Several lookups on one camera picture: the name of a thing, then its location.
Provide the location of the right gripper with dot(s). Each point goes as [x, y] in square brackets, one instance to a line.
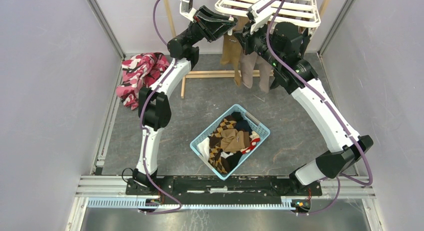
[246, 38]

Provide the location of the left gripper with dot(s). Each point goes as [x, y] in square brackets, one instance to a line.
[208, 27]

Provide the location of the tan ribbed sock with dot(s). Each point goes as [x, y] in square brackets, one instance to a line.
[231, 54]
[233, 140]

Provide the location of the beige pink sock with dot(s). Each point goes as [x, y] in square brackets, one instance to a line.
[265, 70]

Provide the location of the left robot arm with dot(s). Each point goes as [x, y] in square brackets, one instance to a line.
[154, 106]

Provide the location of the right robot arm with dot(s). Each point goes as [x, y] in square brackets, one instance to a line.
[284, 50]

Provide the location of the white clip hanger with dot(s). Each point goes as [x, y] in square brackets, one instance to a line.
[302, 13]

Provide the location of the wooden hanger stand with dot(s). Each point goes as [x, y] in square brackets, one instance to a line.
[323, 5]

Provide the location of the navy blue sock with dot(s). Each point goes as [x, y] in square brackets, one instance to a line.
[243, 125]

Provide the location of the light blue laundry basket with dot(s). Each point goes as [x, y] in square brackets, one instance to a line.
[234, 159]

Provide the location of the pink camouflage cloth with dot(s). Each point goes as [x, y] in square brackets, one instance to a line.
[140, 70]

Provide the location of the red santa sock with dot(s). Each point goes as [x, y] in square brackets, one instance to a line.
[254, 140]

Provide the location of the brown yellow checked sock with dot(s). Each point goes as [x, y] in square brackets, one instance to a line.
[215, 151]

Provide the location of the white cloth in basket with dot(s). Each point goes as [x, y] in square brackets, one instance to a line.
[204, 149]

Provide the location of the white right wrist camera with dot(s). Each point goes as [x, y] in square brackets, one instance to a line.
[259, 14]

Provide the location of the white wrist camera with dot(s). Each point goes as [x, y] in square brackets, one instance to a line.
[186, 10]
[259, 14]

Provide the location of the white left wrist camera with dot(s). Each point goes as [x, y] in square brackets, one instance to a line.
[186, 10]

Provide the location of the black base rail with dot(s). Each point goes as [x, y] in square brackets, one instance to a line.
[235, 190]

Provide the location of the light blue cable tray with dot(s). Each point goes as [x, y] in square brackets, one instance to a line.
[144, 203]

